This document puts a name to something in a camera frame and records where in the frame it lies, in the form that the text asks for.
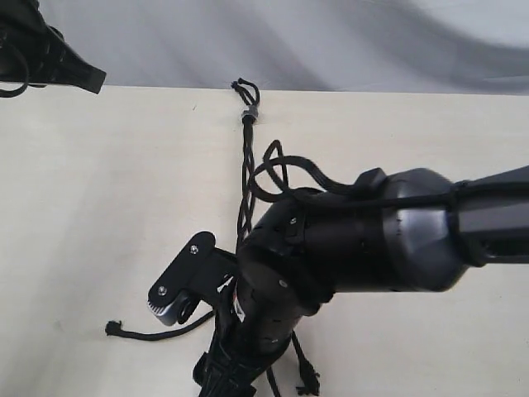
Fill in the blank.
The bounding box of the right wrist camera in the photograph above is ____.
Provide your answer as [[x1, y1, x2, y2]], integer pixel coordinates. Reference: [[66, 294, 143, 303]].
[[147, 232, 237, 326]]

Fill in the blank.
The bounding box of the silver metal ferrule collar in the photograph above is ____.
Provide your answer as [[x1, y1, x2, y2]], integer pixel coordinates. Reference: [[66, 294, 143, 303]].
[[241, 106, 259, 125]]

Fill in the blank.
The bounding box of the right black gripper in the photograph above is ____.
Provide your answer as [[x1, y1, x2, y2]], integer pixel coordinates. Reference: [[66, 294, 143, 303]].
[[193, 272, 306, 397]]

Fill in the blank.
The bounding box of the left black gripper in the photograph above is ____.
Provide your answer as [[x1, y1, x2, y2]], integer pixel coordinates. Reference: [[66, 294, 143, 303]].
[[1, 1, 107, 94]]

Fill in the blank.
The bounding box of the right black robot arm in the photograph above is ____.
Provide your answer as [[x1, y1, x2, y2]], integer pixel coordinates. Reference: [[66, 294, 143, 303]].
[[193, 168, 528, 396]]

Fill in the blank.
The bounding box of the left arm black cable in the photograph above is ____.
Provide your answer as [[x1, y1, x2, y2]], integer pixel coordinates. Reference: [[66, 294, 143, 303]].
[[0, 36, 30, 99]]

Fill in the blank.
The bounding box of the grey backdrop cloth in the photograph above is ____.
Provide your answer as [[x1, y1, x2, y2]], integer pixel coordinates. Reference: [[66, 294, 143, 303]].
[[41, 1, 528, 95]]

